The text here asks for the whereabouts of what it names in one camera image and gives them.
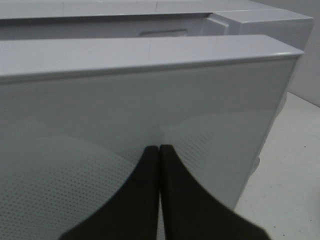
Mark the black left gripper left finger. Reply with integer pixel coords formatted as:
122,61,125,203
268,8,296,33
60,146,160,240

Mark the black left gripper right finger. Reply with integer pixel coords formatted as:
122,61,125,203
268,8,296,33
159,144,270,240

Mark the white microwave door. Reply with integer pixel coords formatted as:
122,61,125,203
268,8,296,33
0,35,304,240

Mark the white microwave oven body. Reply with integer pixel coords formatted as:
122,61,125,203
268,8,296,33
0,0,315,101

